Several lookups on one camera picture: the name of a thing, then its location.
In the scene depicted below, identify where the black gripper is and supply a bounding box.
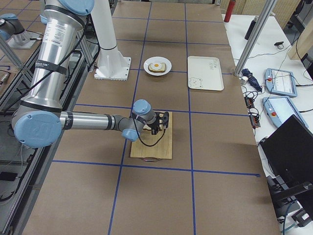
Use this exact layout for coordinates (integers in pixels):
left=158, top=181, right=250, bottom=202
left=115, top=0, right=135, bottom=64
left=149, top=119, right=161, bottom=135

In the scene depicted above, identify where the white round plate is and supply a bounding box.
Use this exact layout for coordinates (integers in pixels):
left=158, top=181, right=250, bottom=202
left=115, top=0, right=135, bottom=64
left=143, top=56, right=172, bottom=76

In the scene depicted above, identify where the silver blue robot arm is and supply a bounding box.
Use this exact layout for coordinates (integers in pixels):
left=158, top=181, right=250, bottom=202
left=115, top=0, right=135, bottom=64
left=11, top=0, right=169, bottom=148

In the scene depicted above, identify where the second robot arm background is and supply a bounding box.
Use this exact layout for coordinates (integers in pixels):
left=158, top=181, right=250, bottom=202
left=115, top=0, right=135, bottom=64
left=0, top=13, right=41, bottom=49

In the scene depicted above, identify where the bamboo cutting board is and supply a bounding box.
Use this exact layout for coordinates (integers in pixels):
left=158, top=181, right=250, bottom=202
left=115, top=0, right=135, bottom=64
left=130, top=112, right=173, bottom=161

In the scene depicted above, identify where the toast with fried egg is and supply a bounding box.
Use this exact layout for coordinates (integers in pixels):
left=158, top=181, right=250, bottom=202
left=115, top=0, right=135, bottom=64
left=148, top=62, right=166, bottom=73

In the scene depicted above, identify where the cream bear serving tray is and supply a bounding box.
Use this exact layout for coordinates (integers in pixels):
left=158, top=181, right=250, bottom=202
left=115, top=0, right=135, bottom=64
left=187, top=56, right=224, bottom=91

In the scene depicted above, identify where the black power strip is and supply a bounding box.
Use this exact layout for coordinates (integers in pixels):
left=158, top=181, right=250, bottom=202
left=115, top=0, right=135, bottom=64
left=245, top=96, right=261, bottom=129

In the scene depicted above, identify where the folded dark blue umbrella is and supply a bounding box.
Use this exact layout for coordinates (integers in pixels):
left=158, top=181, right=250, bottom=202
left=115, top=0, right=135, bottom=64
left=242, top=69, right=262, bottom=92

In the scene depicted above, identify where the lower blue teach pendant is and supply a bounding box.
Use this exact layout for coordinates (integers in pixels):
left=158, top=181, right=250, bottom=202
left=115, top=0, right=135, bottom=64
left=262, top=96, right=309, bottom=128

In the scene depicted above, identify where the blue teach pendant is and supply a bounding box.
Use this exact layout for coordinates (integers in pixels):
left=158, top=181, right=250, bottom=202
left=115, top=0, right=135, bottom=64
left=262, top=96, right=309, bottom=128
left=264, top=68, right=297, bottom=98

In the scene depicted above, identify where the upper blue teach pendant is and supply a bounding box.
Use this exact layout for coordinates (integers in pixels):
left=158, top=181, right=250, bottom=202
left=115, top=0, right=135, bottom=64
left=264, top=68, right=297, bottom=98

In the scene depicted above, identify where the black laptop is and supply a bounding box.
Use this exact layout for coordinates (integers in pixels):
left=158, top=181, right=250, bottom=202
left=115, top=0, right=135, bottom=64
left=261, top=115, right=313, bottom=202

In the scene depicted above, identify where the black monitor stand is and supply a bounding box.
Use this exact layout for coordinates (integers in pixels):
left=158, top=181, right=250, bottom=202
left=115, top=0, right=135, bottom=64
left=267, top=176, right=313, bottom=218

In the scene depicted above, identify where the black bottle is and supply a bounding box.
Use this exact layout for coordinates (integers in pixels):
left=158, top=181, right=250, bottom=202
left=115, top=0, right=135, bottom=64
left=245, top=16, right=258, bottom=40

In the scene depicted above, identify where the red bottle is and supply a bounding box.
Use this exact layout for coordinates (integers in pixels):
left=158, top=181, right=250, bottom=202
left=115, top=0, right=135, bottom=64
left=224, top=0, right=236, bottom=23

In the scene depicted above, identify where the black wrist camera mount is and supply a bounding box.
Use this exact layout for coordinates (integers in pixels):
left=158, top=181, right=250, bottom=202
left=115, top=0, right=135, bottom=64
left=156, top=112, right=170, bottom=129

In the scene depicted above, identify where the aluminium frame post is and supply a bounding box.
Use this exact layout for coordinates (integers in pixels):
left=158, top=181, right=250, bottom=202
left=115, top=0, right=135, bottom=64
left=234, top=0, right=277, bottom=77

